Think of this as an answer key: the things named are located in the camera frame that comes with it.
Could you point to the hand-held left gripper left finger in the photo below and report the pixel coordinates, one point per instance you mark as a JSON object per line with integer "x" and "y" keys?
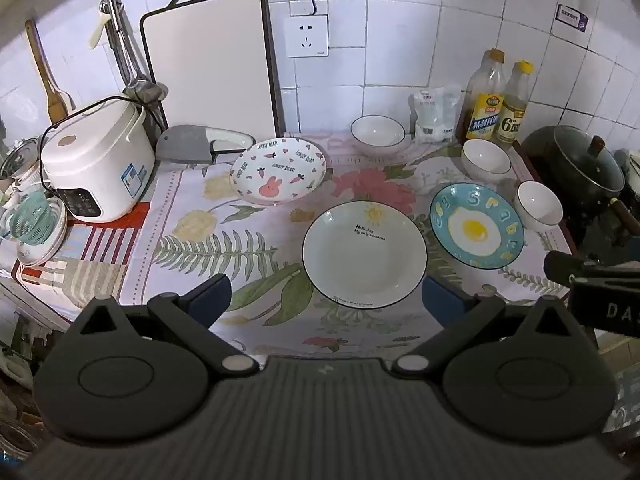
{"x": 210, "y": 300}

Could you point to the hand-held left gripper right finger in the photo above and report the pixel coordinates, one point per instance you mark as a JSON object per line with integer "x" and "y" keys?
{"x": 442, "y": 302}

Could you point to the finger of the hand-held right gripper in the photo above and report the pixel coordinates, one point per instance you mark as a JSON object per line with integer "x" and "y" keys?
{"x": 565, "y": 266}

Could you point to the small white bowl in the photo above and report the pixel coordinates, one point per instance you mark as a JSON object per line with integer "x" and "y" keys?
{"x": 539, "y": 204}

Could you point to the blue fried egg plate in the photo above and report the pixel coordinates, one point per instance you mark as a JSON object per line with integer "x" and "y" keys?
{"x": 475, "y": 225}

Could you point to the white plate with sun print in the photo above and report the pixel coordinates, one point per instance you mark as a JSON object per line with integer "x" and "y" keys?
{"x": 364, "y": 255}

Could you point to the bunny print plate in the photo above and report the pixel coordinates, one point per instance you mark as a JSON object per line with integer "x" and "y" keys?
{"x": 277, "y": 170}

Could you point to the black gas stove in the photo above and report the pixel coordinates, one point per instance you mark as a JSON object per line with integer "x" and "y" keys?
{"x": 600, "y": 230}

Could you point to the floral tablecloth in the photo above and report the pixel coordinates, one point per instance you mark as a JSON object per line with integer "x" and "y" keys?
{"x": 250, "y": 245}

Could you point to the black wok with glass lid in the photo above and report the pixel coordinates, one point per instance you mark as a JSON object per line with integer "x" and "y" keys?
{"x": 580, "y": 165}

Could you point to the striped cloth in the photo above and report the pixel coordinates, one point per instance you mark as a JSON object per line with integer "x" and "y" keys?
{"x": 85, "y": 260}

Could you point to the medium white bowl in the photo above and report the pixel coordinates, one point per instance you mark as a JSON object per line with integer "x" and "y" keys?
{"x": 485, "y": 160}

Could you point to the knife in grey sheath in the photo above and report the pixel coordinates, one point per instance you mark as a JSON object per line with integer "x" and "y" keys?
{"x": 190, "y": 142}

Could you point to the clear vinegar bottle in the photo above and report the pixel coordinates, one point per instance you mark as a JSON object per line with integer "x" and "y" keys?
{"x": 512, "y": 112}

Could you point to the white dish under colander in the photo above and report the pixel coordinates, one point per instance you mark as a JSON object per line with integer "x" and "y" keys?
{"x": 47, "y": 250}

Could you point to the white rice cooker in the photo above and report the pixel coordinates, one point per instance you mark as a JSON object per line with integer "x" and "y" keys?
{"x": 95, "y": 165}

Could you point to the yellow label bottle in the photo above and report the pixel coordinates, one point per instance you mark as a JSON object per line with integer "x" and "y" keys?
{"x": 485, "y": 105}

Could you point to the large white bowl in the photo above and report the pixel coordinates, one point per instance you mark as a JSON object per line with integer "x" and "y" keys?
{"x": 377, "y": 132}

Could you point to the clear plastic bag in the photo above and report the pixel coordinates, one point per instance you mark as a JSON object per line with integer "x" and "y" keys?
{"x": 434, "y": 115}

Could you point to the teal plastic colander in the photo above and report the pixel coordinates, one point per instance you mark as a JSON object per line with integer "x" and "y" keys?
{"x": 32, "y": 217}

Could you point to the glass pot lid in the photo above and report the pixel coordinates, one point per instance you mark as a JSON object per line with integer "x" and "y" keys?
{"x": 17, "y": 157}

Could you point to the white cutting board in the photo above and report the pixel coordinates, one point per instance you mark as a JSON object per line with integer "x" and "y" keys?
{"x": 210, "y": 60}

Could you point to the metal ladle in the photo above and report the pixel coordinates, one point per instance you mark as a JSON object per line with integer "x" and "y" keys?
{"x": 127, "y": 55}

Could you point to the wooden spatula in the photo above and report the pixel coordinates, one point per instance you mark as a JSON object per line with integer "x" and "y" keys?
{"x": 52, "y": 90}

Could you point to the purple wall sticker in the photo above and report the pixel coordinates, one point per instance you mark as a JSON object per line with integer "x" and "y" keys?
{"x": 571, "y": 18}

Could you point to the white wall outlet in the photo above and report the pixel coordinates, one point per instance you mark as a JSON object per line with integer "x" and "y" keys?
{"x": 306, "y": 36}

